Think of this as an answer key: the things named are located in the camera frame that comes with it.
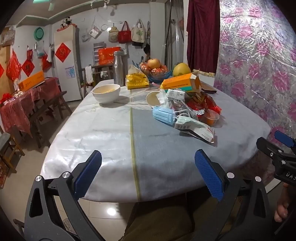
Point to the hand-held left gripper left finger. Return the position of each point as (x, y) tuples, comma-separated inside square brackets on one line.
[(89, 176)]

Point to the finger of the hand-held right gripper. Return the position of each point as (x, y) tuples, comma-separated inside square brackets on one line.
[(283, 137), (268, 146)]

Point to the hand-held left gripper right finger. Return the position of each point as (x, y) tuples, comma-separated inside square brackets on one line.
[(209, 176)]

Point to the white snack packet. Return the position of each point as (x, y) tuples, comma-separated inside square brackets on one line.
[(196, 128)]

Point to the red jelly cup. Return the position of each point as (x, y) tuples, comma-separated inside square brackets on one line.
[(210, 118)]

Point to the white paper cup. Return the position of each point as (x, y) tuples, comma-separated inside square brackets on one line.
[(153, 99)]

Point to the person's right hand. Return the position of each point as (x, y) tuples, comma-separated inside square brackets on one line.
[(283, 206)]

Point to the grey white tasselled tablecloth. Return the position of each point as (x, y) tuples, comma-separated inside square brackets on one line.
[(161, 150)]

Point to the red snack bag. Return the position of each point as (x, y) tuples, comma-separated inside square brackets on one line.
[(198, 109)]

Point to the blue face mask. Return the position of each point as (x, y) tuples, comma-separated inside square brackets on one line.
[(163, 114)]

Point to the dark wooden bench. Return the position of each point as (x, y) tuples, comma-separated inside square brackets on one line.
[(48, 106)]

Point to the brown wallet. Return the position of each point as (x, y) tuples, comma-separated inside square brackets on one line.
[(208, 89)]

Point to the floral pink purple sheet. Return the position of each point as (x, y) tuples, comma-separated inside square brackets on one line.
[(254, 58)]

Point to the white ceramic bowl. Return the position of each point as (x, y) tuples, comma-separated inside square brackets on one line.
[(106, 92)]

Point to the clear plastic wrapper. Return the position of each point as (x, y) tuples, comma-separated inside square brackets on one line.
[(164, 100)]

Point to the small white carton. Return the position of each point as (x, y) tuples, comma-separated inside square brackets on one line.
[(175, 94)]

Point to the white refrigerator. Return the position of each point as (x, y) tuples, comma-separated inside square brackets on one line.
[(67, 83)]

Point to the side table with red cloth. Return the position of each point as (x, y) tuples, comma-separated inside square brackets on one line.
[(20, 109)]

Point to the orange teal cardboard box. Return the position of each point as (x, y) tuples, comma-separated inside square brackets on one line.
[(178, 82)]

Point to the wooden chair with white cloth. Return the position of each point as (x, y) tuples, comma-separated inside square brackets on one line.
[(89, 74)]

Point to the yellow tissue pack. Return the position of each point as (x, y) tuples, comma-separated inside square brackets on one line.
[(137, 81)]

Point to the yellow pomelo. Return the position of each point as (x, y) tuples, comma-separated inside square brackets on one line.
[(181, 70)]

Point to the blue glass fruit bowl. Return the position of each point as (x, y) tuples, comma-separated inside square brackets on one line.
[(159, 77)]

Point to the long orange cardboard box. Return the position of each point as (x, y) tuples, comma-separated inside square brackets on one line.
[(31, 81)]

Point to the steel thermos flask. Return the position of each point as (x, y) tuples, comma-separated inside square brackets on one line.
[(120, 69)]

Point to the orange fruit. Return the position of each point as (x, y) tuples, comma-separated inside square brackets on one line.
[(163, 68), (145, 67)]

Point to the red gift box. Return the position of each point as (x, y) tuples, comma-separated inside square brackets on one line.
[(107, 56)]

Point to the red diamond paper poster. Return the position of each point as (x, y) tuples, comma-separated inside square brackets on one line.
[(62, 52), (27, 67)]

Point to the yellow red apple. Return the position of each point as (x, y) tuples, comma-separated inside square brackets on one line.
[(154, 63)]

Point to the dark red curtain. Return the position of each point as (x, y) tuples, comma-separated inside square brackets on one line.
[(202, 34)]

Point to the red plastic bag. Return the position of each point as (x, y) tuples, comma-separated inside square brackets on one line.
[(13, 67)]

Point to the beige hanging bag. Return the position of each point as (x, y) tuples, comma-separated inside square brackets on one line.
[(113, 34)]

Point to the red tote bag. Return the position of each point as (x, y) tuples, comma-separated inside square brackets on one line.
[(124, 36)]

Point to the white tote bag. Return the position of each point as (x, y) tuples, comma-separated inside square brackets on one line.
[(138, 33)]

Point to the green plastic basin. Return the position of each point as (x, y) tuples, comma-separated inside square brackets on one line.
[(38, 33)]

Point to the panda plush toys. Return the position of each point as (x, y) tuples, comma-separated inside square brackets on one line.
[(65, 22)]

